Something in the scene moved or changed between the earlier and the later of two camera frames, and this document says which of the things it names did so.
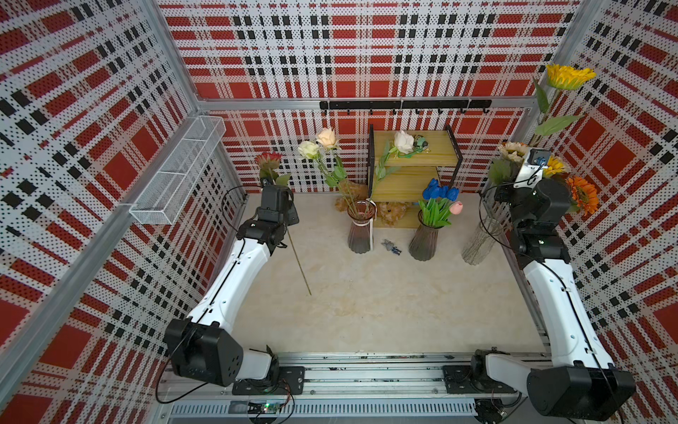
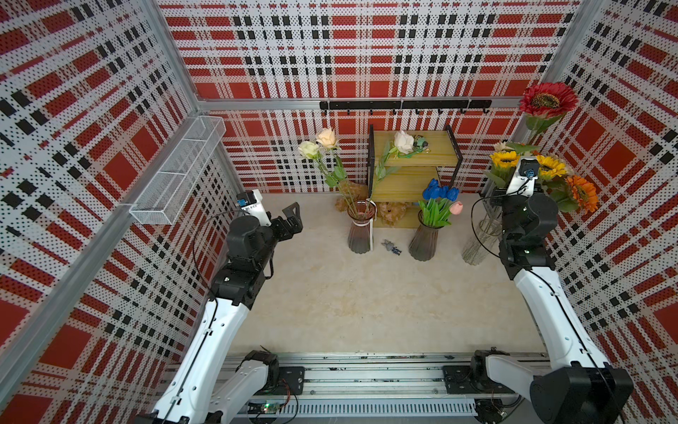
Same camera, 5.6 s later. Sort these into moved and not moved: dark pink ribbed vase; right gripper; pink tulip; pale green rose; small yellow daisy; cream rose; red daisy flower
Moved: red daisy flower; small yellow daisy; right gripper
Not moved: dark pink ribbed vase; pink tulip; cream rose; pale green rose
